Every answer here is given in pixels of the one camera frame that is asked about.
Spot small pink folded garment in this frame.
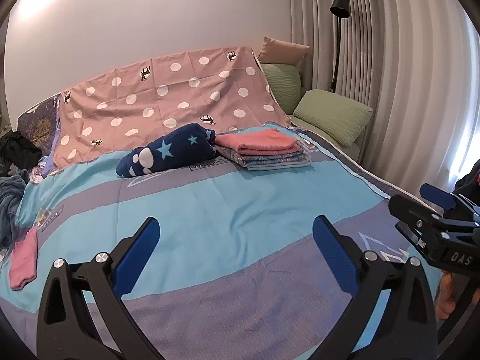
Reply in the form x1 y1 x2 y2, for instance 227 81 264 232
8 226 39 291

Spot beige pillow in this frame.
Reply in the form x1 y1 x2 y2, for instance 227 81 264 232
258 36 311 65

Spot person's right hand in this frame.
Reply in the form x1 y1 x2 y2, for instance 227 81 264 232
436 272 457 320

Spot grey pleated curtain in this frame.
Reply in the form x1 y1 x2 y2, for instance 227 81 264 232
289 0 480 204

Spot teal and purple bedspread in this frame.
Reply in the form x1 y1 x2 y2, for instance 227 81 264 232
0 122 448 360

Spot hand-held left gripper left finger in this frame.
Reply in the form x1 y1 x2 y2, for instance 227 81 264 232
37 217 162 360

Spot small green pillow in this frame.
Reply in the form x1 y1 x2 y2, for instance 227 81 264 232
260 63 302 115

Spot navy star-print rolled blanket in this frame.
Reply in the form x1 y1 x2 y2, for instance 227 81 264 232
115 122 218 178

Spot pink polka dot sheet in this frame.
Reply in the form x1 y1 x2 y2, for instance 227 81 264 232
52 45 293 168

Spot pink long-sleeved shirt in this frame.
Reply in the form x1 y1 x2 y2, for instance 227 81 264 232
214 128 298 155

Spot floral printed cloth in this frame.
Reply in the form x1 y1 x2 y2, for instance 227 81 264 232
31 156 58 185

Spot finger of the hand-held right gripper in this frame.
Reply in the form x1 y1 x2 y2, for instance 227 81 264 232
419 183 480 216
388 194 445 231

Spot dark patterned headboard cushion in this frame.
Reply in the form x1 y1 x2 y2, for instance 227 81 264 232
17 94 63 157

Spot black floor lamp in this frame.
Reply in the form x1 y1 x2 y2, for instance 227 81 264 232
329 0 351 93

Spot large green pillow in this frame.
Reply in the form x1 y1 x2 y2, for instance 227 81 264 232
292 89 374 147

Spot blue-grey crumpled blanket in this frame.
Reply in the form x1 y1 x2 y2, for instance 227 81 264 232
0 169 29 250

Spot black crumpled clothes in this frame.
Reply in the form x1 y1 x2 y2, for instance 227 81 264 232
0 131 42 177

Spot stack of patterned clothes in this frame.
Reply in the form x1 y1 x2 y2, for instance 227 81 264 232
219 140 314 170

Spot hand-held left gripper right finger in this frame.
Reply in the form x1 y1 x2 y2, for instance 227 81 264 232
296 215 439 360

